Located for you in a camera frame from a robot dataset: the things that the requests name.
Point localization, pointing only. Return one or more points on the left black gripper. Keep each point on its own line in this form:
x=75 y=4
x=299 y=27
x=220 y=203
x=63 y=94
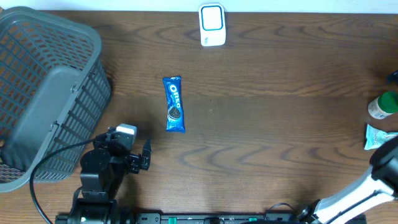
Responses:
x=137 y=162

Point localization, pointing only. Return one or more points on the green lid jar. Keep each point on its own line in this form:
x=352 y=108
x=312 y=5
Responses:
x=383 y=106

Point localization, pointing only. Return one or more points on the blue Oreo cookie pack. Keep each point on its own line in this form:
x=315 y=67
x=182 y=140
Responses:
x=175 y=113

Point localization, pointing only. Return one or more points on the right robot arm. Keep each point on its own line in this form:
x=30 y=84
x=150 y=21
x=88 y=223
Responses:
x=376 y=186

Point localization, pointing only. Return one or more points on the white barcode scanner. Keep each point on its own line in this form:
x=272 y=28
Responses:
x=212 y=25

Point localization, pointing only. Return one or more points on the grey plastic basket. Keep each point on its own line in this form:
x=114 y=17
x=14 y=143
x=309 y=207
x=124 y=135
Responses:
x=54 y=91

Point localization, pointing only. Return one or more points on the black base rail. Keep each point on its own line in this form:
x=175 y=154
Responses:
x=156 y=218

